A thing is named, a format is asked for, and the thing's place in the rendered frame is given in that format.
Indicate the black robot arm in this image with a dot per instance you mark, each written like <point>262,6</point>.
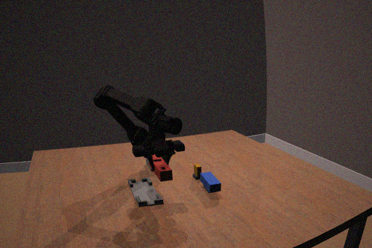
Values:
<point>143,108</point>

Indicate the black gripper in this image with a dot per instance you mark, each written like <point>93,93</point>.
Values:
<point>139,150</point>

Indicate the yellow rectangular block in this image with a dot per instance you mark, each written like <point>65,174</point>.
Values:
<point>197,170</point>

